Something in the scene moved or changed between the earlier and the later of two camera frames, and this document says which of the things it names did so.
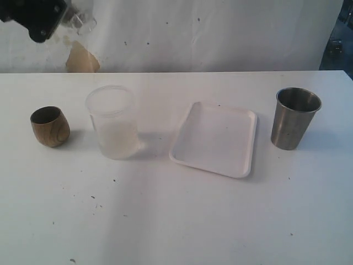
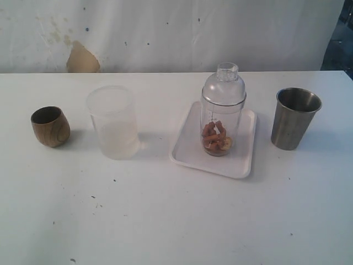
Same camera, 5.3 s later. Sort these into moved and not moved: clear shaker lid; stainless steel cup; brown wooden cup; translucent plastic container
Moved: clear shaker lid
Not moved: translucent plastic container; stainless steel cup; brown wooden cup
